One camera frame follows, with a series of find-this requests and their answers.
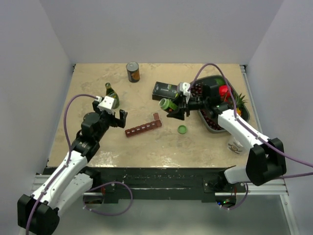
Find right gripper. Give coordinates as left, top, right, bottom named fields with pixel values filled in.
left=167, top=94, right=208, bottom=120

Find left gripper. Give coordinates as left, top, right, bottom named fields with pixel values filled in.
left=93, top=101, right=127, bottom=141

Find green pill bottle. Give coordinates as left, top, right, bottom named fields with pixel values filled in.
left=158, top=98, right=178, bottom=113

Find green bottle cap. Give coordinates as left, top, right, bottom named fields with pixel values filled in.
left=178, top=125, right=188, bottom=135

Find red weekly pill organizer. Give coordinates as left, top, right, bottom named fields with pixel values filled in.
left=125, top=113, right=162, bottom=138

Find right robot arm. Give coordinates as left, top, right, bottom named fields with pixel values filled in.
left=159, top=83, right=287, bottom=192

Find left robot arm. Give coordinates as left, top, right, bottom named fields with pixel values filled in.
left=17, top=96, right=127, bottom=235

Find green glass bottle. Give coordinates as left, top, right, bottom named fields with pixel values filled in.
left=105, top=82, right=119, bottom=109

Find dark red grapes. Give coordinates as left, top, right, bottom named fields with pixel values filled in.
left=191, top=83, right=222, bottom=132

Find black green carton box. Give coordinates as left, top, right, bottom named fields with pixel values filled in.
left=152, top=81, right=178, bottom=101

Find right red apple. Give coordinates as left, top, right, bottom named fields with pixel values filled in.
left=219, top=85, right=231, bottom=102

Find green lime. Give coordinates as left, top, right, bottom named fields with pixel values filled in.
left=215, top=78, right=225, bottom=86

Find orange black tin can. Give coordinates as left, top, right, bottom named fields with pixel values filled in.
left=126, top=62, right=140, bottom=83

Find grey fruit tray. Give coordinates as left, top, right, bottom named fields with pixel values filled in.
left=191, top=75, right=250, bottom=134

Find small pineapple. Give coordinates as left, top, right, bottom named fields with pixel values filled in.
left=235, top=93, right=247, bottom=116

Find white paper cup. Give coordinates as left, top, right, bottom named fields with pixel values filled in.
left=226, top=136, right=245, bottom=155

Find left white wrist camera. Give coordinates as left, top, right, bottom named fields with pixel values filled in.
left=95, top=96, right=116, bottom=110

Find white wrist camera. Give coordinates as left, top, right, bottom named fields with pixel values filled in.
left=177, top=82, right=191, bottom=98
left=95, top=96, right=116, bottom=110

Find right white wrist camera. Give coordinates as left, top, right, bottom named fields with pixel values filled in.
left=177, top=82, right=191, bottom=98

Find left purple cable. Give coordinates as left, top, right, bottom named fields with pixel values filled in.
left=25, top=94, right=134, bottom=235

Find purple cable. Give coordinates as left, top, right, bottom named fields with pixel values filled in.
left=188, top=63, right=313, bottom=211
left=25, top=94, right=134, bottom=235

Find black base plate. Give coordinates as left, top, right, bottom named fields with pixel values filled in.
left=51, top=166, right=247, bottom=207

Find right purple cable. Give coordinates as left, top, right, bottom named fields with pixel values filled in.
left=188, top=63, right=313, bottom=211

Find aluminium frame rail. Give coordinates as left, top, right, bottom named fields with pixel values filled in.
left=240, top=65, right=300, bottom=235

